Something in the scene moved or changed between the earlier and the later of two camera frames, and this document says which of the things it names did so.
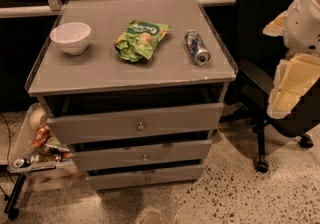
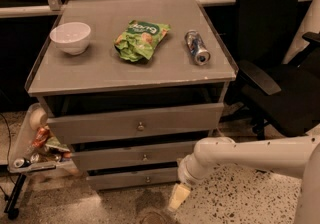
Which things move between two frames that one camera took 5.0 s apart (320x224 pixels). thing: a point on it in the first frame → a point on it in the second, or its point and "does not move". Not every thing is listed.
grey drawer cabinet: [135, 85] does not move
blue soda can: [196, 47] does not move
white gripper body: [302, 31] → [184, 176]
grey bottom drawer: [176, 175] does not move
